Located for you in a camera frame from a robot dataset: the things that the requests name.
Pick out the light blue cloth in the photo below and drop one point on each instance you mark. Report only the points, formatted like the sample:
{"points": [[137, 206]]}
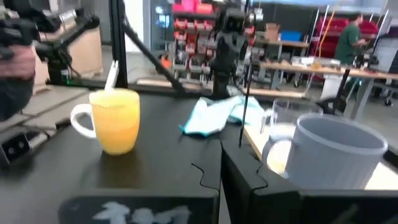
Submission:
{"points": [[211, 115]]}

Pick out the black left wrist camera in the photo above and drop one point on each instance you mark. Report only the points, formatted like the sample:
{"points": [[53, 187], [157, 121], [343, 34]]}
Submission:
{"points": [[234, 21]]}

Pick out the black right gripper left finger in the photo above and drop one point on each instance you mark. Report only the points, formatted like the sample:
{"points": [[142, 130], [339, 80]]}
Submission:
{"points": [[186, 205]]}

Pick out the black clamp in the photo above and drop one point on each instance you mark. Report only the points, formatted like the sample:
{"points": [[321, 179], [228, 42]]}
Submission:
{"points": [[326, 107]]}

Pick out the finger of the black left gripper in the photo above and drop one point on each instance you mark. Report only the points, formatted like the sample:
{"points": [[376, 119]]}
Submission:
{"points": [[232, 54], [222, 54]]}

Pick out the person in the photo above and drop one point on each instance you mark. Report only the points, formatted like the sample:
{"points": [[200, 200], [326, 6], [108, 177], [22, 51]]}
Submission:
{"points": [[14, 99], [348, 43]]}

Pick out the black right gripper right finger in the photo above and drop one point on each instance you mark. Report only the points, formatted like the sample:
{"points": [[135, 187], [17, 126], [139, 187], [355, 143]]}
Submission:
{"points": [[280, 208]]}

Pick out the grey mug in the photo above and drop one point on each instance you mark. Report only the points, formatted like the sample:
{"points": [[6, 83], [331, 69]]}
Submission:
{"points": [[326, 168]]}

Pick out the black aluminium rig frame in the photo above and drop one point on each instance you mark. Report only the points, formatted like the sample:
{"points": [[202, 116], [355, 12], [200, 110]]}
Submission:
{"points": [[118, 46]]}

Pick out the cardboard box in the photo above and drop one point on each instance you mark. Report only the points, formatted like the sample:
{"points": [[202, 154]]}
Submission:
{"points": [[272, 32]]}

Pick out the blue plastic bin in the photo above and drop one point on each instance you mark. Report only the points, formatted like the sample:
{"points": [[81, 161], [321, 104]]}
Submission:
{"points": [[291, 35]]}

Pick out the clear glass mug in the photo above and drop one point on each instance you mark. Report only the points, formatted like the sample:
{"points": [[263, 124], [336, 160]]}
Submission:
{"points": [[281, 132]]}

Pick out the red bin storage rack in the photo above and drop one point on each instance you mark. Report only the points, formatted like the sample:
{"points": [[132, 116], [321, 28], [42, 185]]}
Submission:
{"points": [[186, 6]]}

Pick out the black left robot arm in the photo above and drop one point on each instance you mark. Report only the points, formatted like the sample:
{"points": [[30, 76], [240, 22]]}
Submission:
{"points": [[221, 87]]}

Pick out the wooden shelf board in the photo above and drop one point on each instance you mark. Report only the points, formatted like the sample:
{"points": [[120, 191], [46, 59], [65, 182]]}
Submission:
{"points": [[382, 179]]}

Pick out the white cabinet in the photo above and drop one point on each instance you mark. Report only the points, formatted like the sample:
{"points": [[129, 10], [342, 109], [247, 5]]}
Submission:
{"points": [[330, 87]]}

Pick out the red shelving unit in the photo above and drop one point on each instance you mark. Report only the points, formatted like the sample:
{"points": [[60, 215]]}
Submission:
{"points": [[329, 25]]}

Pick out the silver angle bracket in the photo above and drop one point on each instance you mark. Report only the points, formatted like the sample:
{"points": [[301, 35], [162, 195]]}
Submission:
{"points": [[111, 76]]}

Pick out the orange black machine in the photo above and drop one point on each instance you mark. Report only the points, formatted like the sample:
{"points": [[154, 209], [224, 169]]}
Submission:
{"points": [[165, 62]]}

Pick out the plywood crate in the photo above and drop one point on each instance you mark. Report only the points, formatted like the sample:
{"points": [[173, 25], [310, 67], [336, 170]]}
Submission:
{"points": [[87, 53]]}

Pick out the wooden workbench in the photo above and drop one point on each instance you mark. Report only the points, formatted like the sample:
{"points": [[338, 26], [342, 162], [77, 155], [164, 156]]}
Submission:
{"points": [[295, 67]]}

